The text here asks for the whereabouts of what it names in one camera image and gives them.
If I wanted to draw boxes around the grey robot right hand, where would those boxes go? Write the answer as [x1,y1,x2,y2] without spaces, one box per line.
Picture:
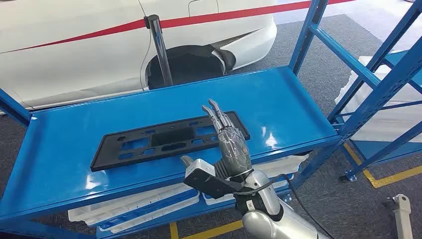
[180,99,253,178]

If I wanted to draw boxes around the black plastic panel part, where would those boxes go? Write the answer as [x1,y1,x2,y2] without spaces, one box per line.
[90,110,251,172]

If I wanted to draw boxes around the blue metal shelf rack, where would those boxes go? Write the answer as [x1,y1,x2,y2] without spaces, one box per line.
[339,49,422,183]
[0,0,422,239]

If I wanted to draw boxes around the yellow floor tape outline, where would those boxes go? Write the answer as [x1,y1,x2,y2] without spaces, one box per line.
[342,143,422,189]
[170,220,244,239]

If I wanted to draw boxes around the red barrier belt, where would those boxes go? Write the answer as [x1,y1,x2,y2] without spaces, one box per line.
[160,0,357,30]
[0,18,147,55]

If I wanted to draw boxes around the white hoist stand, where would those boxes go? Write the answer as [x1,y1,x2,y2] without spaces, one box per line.
[383,194,415,239]

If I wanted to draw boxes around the white car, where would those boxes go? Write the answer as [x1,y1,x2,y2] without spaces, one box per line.
[0,0,278,111]

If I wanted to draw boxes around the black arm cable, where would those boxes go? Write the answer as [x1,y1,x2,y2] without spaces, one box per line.
[234,174,330,239]

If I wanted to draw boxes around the chrome stanchion post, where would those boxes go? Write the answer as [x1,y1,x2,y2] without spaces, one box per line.
[144,14,174,87]

